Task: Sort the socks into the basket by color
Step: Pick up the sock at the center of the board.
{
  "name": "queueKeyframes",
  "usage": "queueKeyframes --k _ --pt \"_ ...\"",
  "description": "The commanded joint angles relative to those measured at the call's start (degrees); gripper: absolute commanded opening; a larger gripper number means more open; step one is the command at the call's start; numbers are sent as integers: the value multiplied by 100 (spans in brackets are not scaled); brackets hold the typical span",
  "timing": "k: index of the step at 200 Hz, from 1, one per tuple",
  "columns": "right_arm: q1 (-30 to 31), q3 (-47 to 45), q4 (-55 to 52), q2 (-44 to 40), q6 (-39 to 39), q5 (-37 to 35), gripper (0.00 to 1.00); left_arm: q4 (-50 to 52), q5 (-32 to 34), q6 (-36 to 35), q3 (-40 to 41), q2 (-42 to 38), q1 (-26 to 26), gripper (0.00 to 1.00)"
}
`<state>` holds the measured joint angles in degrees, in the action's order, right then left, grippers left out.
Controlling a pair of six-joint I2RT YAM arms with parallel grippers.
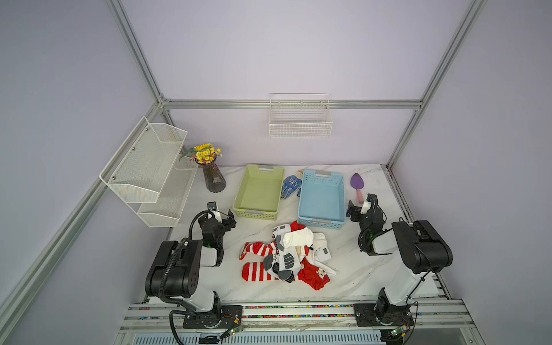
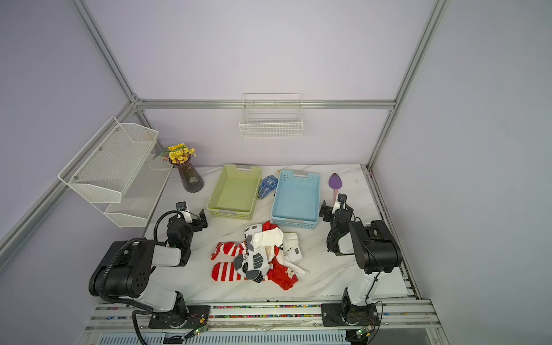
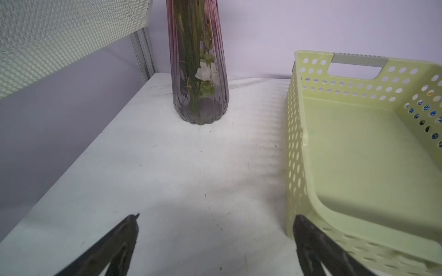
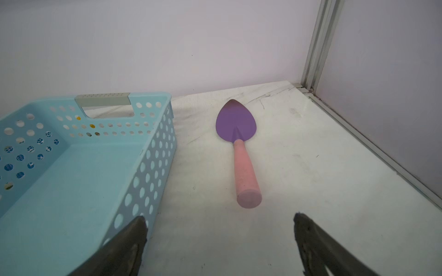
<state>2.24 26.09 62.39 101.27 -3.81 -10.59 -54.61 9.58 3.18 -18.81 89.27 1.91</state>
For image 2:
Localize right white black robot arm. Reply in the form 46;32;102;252
319;201;403;326

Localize blue plastic basket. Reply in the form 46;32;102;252
271;170;321;230

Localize plain white sock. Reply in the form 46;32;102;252
250;227;284;249

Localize white two-tier mesh shelf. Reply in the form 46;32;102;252
58;117;172;228

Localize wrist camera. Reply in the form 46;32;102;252
175;201;188;213
337;193;347;206

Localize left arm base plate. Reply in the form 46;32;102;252
148;305;211;329

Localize white grey sport sock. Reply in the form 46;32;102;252
233;224;271;283

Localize green plastic basket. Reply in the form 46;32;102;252
207;164;262;221

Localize dark glass vase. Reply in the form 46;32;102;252
175;159;204;193

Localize blue dotted work glove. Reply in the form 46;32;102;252
257;175;278;199

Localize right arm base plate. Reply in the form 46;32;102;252
321;303;380;327

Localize red snowflake sock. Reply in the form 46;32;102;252
262;221;282;262

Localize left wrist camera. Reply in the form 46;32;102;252
175;201;188;213

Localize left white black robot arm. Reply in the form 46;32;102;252
89;205;211;331

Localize white wire wall basket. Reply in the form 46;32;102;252
239;93;303;139

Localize aluminium rail bench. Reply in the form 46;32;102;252
79;298;449;344

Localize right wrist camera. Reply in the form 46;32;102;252
337;193;347;206

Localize purple trowel pink handle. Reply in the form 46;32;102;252
329;172;342;201

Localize white sock black stripes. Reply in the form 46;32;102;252
283;232;303;262

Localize red white striped santa sock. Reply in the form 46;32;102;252
211;262;247;282

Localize yellow flower bouquet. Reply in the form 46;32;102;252
158;143;196;165

